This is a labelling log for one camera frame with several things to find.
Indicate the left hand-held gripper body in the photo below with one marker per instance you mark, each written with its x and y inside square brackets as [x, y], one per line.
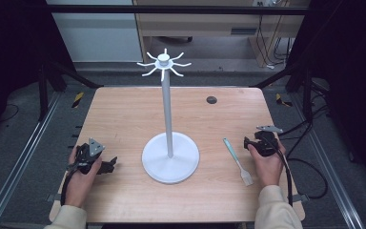
[87, 156]

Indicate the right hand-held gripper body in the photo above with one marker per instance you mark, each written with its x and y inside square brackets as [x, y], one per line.
[265, 143]

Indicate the white hook stand rack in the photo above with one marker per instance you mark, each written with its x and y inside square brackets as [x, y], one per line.
[167, 111]

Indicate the person's right hand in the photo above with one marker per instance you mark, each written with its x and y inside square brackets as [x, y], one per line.
[268, 168]

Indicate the person's left hand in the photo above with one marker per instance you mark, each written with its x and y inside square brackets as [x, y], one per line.
[81, 184]

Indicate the round dark table grommet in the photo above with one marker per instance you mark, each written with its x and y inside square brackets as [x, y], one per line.
[211, 99]

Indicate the black metal stand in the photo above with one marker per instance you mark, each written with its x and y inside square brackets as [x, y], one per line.
[44, 92]
[306, 92]

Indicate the black curtain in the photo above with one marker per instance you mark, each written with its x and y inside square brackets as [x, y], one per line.
[352, 79]
[9, 63]

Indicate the white cabinet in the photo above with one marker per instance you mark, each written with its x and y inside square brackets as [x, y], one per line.
[98, 38]

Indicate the light wooden desk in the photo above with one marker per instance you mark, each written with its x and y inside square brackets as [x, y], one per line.
[203, 27]

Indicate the grey table bracket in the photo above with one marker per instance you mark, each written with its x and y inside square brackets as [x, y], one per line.
[300, 197]
[53, 197]

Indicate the aluminium floor rail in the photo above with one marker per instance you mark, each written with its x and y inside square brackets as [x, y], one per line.
[329, 168]
[16, 168]

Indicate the black frame crossbar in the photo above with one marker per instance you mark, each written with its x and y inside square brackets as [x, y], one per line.
[171, 9]

